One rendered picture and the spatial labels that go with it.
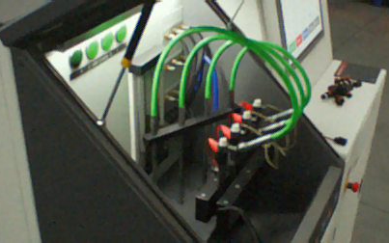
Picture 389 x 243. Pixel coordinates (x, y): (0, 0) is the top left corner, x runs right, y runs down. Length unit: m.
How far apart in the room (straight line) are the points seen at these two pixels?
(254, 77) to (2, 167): 0.75
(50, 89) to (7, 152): 0.25
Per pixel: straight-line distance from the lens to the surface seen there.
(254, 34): 1.61
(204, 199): 1.42
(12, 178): 1.32
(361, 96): 2.03
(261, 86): 1.61
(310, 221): 1.43
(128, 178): 1.07
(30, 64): 1.10
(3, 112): 1.22
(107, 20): 1.25
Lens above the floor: 1.85
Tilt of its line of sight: 30 degrees down
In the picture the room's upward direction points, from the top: 1 degrees clockwise
